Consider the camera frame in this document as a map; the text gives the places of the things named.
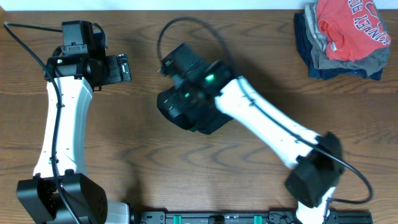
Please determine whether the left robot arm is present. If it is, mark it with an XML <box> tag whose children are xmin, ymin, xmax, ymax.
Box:
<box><xmin>17</xmin><ymin>54</ymin><xmax>131</xmax><ymax>223</ymax></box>

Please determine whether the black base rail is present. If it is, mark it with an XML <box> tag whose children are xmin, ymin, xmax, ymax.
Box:
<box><xmin>102</xmin><ymin>202</ymin><xmax>373</xmax><ymax>224</ymax></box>

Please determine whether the navy folded t-shirt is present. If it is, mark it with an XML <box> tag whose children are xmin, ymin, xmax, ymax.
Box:
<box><xmin>294</xmin><ymin>13</ymin><xmax>390</xmax><ymax>80</ymax></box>

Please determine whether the black cable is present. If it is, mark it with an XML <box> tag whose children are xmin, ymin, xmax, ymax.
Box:
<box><xmin>2</xmin><ymin>21</ymin><xmax>81</xmax><ymax>224</ymax></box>
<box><xmin>157</xmin><ymin>17</ymin><xmax>373</xmax><ymax>218</ymax></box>

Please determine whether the right black cable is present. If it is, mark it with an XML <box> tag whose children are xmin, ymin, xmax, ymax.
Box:
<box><xmin>157</xmin><ymin>17</ymin><xmax>373</xmax><ymax>218</ymax></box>

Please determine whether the left black cable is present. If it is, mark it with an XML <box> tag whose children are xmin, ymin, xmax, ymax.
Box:
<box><xmin>2</xmin><ymin>21</ymin><xmax>81</xmax><ymax>224</ymax></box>

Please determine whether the orange printed t-shirt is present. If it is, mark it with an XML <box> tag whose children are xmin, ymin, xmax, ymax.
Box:
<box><xmin>317</xmin><ymin>0</ymin><xmax>391</xmax><ymax>61</ymax></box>

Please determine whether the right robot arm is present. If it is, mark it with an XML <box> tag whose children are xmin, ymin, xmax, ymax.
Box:
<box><xmin>157</xmin><ymin>60</ymin><xmax>344</xmax><ymax>223</ymax></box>

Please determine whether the grey folded t-shirt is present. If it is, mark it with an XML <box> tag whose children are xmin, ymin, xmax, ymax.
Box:
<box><xmin>303</xmin><ymin>0</ymin><xmax>391</xmax><ymax>80</ymax></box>

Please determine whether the black t-shirt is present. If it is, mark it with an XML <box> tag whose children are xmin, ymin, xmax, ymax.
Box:
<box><xmin>157</xmin><ymin>85</ymin><xmax>232</xmax><ymax>134</ymax></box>

